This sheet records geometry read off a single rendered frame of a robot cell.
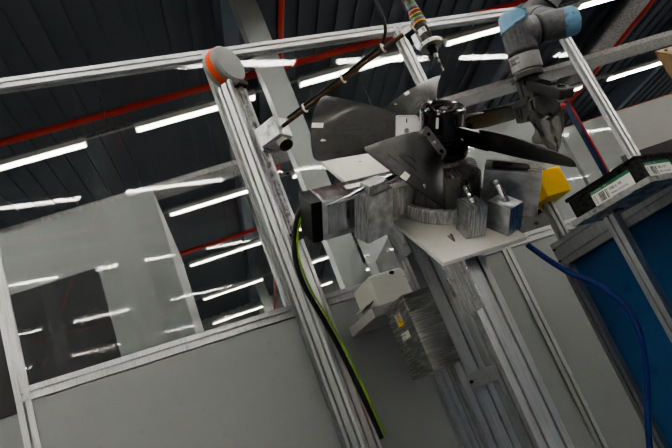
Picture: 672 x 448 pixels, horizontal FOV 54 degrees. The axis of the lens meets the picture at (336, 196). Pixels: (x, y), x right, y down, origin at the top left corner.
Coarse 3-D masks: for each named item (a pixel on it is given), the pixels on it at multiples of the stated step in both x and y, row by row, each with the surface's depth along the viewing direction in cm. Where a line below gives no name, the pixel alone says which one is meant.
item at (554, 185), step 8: (552, 168) 211; (544, 176) 209; (552, 176) 210; (560, 176) 210; (544, 184) 207; (552, 184) 208; (560, 184) 209; (568, 184) 210; (544, 192) 207; (552, 192) 207; (560, 192) 208; (544, 200) 209; (552, 200) 213
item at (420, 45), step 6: (408, 24) 194; (402, 30) 195; (408, 30) 193; (414, 30) 193; (408, 36) 193; (414, 36) 192; (438, 36) 188; (414, 42) 192; (420, 42) 191; (426, 42) 187; (432, 42) 188; (438, 42) 189; (420, 48) 189; (426, 48) 190; (438, 48) 193
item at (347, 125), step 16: (320, 112) 182; (336, 112) 181; (352, 112) 181; (368, 112) 180; (384, 112) 180; (320, 128) 179; (336, 128) 179; (352, 128) 178; (368, 128) 178; (384, 128) 178; (320, 144) 177; (336, 144) 177; (352, 144) 177; (368, 144) 177; (320, 160) 174
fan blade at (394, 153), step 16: (384, 144) 155; (400, 144) 158; (416, 144) 161; (384, 160) 150; (400, 160) 153; (416, 160) 156; (432, 160) 162; (416, 176) 152; (432, 176) 157; (432, 192) 151
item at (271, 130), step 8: (272, 120) 219; (280, 120) 222; (264, 128) 221; (272, 128) 219; (280, 128) 219; (288, 128) 223; (256, 136) 225; (264, 136) 221; (272, 136) 219; (280, 136) 219; (288, 136) 222; (264, 144) 221; (272, 144) 223
